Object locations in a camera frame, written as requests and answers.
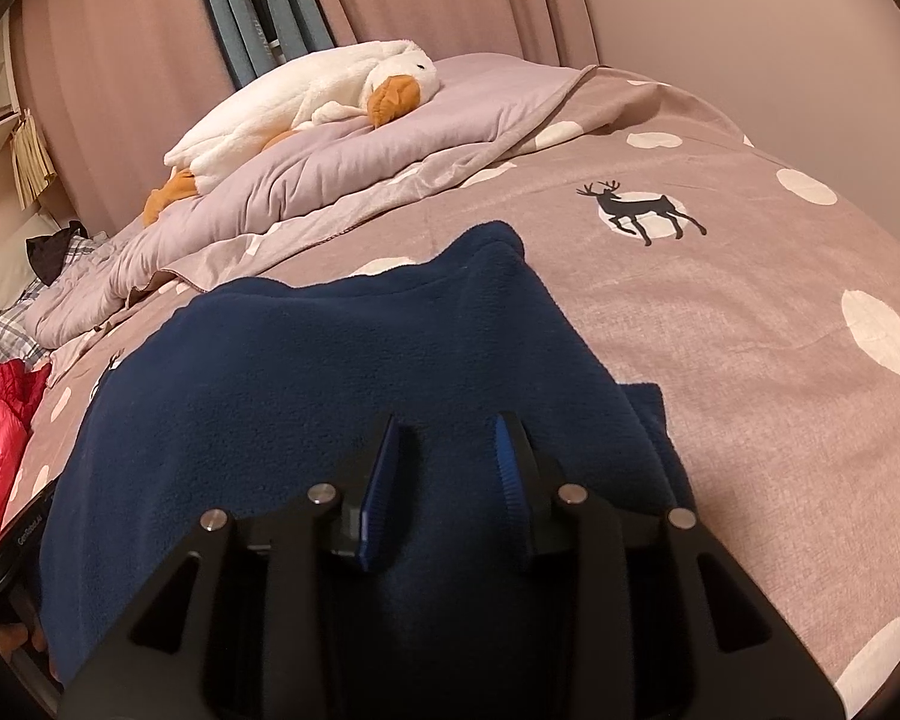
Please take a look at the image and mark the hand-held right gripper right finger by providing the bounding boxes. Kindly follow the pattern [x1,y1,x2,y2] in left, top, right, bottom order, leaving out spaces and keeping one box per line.
[493,412,845,720]

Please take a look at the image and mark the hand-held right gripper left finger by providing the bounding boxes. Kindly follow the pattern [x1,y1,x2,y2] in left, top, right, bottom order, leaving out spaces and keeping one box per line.
[60,414,413,720]

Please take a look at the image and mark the navy fleece jacket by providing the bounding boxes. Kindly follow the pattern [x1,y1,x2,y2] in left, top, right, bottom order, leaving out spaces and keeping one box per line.
[34,219,695,720]

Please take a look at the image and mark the person's left hand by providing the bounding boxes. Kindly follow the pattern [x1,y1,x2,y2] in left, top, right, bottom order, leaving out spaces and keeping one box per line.
[0,617,47,653]

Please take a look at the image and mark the red down jacket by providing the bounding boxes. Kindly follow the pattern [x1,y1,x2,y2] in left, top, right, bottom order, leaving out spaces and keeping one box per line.
[0,360,53,548]

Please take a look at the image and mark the beige pillow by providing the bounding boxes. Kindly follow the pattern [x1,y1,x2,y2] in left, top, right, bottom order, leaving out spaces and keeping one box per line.
[0,270,50,327]

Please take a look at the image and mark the black cloth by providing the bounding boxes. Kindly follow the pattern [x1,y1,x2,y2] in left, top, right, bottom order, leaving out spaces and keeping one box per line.
[26,221,91,287]

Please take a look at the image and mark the light purple quilt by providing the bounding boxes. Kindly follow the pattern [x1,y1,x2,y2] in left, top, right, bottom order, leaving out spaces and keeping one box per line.
[15,52,597,350]

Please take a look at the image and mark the beige hanging fringe cloth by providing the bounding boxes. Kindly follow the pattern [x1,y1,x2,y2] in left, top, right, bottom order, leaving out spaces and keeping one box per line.
[9,109,59,207]

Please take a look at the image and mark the white goose plush toy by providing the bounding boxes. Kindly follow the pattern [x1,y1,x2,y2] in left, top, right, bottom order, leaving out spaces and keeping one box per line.
[141,40,442,227]

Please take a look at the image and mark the blue curtain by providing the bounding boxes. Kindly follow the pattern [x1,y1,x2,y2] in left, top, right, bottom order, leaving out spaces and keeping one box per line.
[191,0,338,87]

